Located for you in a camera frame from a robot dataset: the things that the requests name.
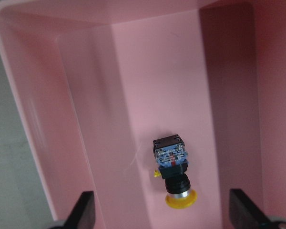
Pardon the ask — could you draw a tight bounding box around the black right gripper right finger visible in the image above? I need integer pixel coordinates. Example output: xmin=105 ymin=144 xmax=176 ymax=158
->
xmin=229 ymin=188 xmax=269 ymax=229

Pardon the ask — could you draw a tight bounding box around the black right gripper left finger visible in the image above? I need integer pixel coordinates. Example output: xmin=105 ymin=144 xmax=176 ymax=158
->
xmin=62 ymin=191 xmax=96 ymax=229

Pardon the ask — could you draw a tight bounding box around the yellow push button switch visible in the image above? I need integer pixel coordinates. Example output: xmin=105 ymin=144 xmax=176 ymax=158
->
xmin=153 ymin=135 xmax=197 ymax=209

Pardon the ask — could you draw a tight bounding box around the pink plastic bin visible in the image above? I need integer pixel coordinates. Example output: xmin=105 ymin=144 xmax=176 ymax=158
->
xmin=0 ymin=0 xmax=286 ymax=229

